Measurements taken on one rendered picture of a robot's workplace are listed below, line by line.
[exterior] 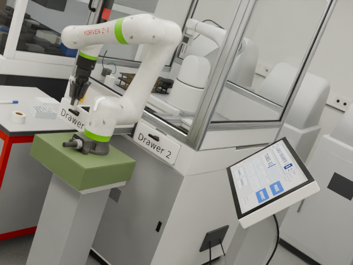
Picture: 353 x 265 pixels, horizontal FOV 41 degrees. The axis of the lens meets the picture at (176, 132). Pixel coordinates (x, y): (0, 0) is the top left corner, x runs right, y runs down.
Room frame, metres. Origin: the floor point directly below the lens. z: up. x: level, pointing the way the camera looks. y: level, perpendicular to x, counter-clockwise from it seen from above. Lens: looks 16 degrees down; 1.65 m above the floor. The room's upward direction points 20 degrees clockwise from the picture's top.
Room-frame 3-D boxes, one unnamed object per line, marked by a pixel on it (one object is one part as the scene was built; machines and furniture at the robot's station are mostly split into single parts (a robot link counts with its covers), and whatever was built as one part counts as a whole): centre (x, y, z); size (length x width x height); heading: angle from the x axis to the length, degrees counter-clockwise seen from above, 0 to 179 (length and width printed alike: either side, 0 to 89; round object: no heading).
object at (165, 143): (2.36, 0.08, 0.87); 0.29 x 0.02 x 0.11; 57
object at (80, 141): (1.96, 0.36, 0.89); 0.26 x 0.15 x 0.06; 146
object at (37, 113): (2.45, 0.73, 0.78); 0.12 x 0.08 x 0.04; 136
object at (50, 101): (2.70, 0.79, 0.77); 0.13 x 0.09 x 0.02; 143
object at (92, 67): (2.29, 0.54, 1.16); 0.12 x 0.09 x 0.06; 57
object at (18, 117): (2.25, 0.79, 0.78); 0.07 x 0.07 x 0.04
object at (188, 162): (2.92, 0.05, 0.87); 1.02 x 0.95 x 0.14; 57
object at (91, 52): (2.28, 0.55, 1.26); 0.13 x 0.11 x 0.14; 149
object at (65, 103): (2.29, 0.50, 0.87); 0.29 x 0.02 x 0.11; 57
